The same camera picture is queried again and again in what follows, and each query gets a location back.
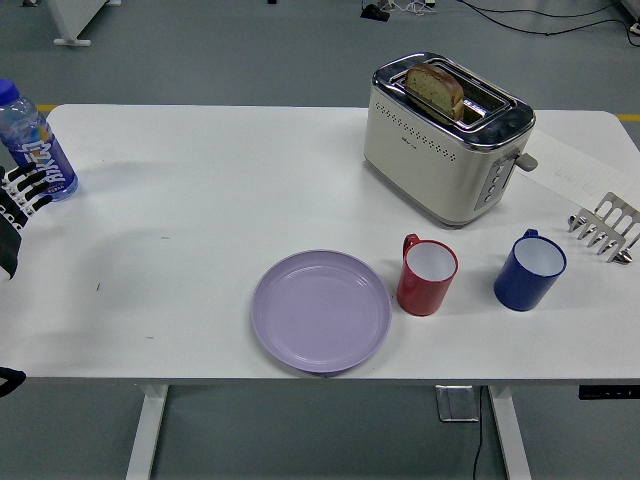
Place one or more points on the cream chrome toaster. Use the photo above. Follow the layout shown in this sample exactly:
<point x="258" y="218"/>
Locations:
<point x="425" y="170"/>

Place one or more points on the black device on floor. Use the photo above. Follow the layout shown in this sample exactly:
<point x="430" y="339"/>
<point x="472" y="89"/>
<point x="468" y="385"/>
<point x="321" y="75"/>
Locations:
<point x="376" y="12"/>

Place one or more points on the black table control panel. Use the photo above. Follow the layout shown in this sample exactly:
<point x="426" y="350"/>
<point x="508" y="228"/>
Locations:
<point x="607" y="392"/>

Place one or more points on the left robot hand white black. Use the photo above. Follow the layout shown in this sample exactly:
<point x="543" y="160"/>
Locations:
<point x="11" y="240"/>

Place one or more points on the brown bread slice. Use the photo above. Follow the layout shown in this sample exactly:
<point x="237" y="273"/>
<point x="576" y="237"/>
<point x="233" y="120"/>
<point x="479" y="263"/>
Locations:
<point x="432" y="87"/>

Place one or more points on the blue labelled drink bottle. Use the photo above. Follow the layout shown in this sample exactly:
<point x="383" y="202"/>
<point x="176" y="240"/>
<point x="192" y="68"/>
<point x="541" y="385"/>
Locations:
<point x="30" y="130"/>

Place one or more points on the silver metal toast rack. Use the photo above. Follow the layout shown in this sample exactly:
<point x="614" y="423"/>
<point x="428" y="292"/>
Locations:
<point x="607" y="225"/>

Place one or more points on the purple round plate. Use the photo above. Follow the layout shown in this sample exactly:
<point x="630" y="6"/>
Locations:
<point x="320" y="312"/>

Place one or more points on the red mug white inside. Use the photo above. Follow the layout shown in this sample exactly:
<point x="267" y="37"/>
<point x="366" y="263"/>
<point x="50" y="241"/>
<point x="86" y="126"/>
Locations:
<point x="420" y="295"/>

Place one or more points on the blue mug white inside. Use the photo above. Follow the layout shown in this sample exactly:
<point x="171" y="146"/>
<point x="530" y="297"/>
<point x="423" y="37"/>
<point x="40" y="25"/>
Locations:
<point x="520" y="290"/>

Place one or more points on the white furniture base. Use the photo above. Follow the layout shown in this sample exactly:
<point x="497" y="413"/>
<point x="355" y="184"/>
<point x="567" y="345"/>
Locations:
<point x="70" y="20"/>

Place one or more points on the silver floor socket box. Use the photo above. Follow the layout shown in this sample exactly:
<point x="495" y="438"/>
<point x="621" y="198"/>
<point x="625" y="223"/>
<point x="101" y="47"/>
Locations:
<point x="456" y="402"/>

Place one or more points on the white table leg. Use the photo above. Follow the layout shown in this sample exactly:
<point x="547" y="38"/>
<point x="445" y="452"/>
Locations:
<point x="510" y="435"/>
<point x="147" y="435"/>

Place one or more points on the white paper sheet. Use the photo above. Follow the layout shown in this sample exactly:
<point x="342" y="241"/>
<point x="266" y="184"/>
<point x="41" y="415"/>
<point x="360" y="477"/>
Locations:
<point x="585" y="165"/>

